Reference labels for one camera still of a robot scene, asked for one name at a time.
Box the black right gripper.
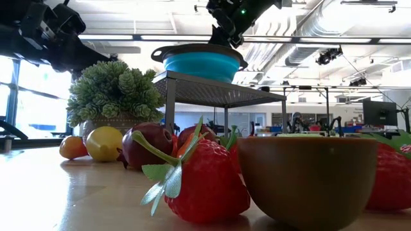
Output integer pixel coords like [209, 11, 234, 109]
[207, 0, 254, 49]

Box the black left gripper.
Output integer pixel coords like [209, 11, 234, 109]
[0, 25, 118, 73]

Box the blue collapsible colander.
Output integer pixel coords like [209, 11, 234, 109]
[150, 43, 249, 84]

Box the artificial green succulent plant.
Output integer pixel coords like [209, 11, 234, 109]
[66, 60, 168, 144]

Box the black overhead light bar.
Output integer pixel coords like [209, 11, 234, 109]
[78, 33, 411, 45]

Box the grey perforated metal shelf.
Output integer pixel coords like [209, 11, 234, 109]
[153, 70, 288, 138]

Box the yellow plastic lemon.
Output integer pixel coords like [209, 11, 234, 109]
[85, 126, 124, 163]

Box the orange plastic tangerine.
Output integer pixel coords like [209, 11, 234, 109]
[58, 135, 88, 160]

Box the red apple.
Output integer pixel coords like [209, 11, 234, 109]
[177, 124, 218, 150]

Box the dark red pomegranate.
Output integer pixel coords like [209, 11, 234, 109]
[117, 122, 176, 171]

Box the person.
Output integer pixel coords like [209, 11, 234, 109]
[290, 112, 304, 133]

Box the small orange yellow peach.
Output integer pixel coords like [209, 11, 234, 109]
[176, 133, 195, 158]

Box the black computer monitor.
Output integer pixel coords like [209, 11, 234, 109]
[362, 99, 398, 126]

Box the black monitor pole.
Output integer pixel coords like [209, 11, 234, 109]
[398, 107, 411, 134]

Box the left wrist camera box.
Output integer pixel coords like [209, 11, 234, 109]
[53, 3, 87, 35]

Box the silver ventilation duct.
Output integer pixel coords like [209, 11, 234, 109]
[245, 0, 354, 86]

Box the black window frame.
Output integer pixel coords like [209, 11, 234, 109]
[0, 59, 78, 141]

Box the black aluminium table frame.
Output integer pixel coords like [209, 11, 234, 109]
[0, 134, 76, 154]

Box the black curved bracket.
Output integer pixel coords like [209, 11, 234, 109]
[0, 119, 30, 141]

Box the black metal frame stand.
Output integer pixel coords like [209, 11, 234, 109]
[256, 85, 331, 134]

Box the black ceiling track rail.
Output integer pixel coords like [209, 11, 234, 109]
[340, 0, 399, 13]

